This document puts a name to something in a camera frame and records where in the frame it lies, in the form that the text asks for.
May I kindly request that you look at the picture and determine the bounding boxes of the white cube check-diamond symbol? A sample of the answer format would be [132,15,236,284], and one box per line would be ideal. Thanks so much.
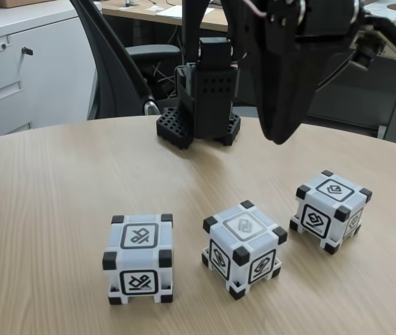
[289,170,373,255]

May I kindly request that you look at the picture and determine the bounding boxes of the white cube zigzag symbol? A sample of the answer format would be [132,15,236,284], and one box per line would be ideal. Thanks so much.
[201,200,289,301]

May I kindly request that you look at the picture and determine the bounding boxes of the pale cutout board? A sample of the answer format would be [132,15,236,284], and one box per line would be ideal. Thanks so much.
[361,0,396,39]

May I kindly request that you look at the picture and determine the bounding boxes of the grey metal desk leg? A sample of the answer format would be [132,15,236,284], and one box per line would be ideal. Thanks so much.
[375,62,396,144]

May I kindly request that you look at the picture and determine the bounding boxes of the white paper sheet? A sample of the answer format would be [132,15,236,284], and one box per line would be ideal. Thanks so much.
[158,6,185,18]

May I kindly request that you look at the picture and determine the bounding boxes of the wooden office desk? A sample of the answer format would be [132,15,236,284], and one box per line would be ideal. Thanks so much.
[100,0,396,66]

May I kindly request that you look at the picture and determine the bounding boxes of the black office chair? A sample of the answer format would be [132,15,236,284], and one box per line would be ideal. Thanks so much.
[68,0,182,121]

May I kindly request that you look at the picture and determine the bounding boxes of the white filing cabinet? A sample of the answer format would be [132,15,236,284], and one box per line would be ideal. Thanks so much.
[0,6,100,142]

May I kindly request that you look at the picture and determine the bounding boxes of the white cube crossed-lines symbol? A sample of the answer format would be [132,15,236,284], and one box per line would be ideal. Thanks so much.
[102,213,174,306]

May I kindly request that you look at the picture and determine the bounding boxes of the brown cardboard box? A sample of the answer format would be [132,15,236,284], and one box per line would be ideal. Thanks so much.
[0,0,47,8]

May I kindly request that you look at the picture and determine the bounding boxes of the tangled cables under desk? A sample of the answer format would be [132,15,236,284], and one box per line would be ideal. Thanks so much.
[151,61,181,101]

